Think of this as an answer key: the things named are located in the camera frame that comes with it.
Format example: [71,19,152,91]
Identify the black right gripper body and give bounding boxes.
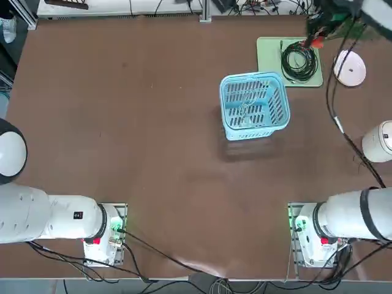
[312,0,364,26]

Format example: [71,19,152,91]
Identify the orange toy carrot green leaves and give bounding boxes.
[304,17,379,50]

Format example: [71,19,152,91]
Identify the white charger with cable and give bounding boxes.
[238,80,270,129]

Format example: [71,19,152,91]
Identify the pink plate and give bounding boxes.
[333,48,367,88]

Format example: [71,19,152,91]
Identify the green tray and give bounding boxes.
[256,36,324,89]

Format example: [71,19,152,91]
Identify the blue plastic basket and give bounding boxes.
[219,72,291,141]

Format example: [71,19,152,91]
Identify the white shoe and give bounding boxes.
[0,17,17,43]

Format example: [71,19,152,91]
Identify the coiled black cable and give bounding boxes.
[280,39,319,83]

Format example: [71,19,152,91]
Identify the aluminium camera post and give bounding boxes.
[198,0,213,23]

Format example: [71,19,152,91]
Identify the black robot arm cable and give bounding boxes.
[325,15,386,188]

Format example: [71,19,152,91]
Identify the black cable on table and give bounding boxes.
[121,229,215,276]

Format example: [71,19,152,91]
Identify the aluminium frame rail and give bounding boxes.
[9,0,39,30]

